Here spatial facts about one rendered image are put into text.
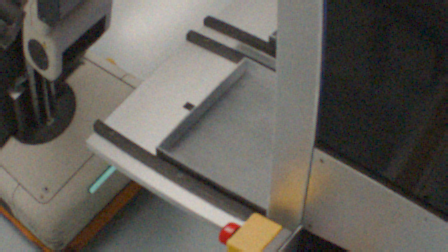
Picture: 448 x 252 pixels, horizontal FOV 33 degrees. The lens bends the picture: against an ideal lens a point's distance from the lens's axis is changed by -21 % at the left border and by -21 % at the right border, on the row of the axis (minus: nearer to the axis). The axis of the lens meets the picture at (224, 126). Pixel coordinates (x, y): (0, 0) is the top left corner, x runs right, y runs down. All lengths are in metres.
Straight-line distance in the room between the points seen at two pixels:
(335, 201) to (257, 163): 0.37
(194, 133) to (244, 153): 0.09
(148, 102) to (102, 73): 0.93
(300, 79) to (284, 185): 0.22
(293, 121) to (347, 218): 0.18
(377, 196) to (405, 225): 0.07
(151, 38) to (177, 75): 1.37
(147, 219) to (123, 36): 0.78
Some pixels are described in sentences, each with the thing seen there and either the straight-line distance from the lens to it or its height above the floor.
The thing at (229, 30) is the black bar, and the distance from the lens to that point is 1.78.
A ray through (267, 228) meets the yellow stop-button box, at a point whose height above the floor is 1.03.
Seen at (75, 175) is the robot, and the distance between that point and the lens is 2.35.
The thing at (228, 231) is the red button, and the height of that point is 1.01.
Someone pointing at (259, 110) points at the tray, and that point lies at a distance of 1.65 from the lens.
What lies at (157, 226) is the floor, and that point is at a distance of 2.57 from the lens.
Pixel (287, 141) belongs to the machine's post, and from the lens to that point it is 1.21.
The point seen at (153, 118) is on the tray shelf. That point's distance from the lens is 1.65.
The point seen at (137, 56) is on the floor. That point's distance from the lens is 3.02.
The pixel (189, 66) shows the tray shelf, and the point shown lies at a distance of 1.73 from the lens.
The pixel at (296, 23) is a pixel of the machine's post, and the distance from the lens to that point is 1.05.
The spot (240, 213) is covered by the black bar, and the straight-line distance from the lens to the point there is 1.49.
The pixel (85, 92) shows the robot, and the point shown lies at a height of 0.28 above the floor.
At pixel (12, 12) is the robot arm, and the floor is 1.35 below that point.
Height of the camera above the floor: 2.11
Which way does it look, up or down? 49 degrees down
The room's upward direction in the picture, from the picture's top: straight up
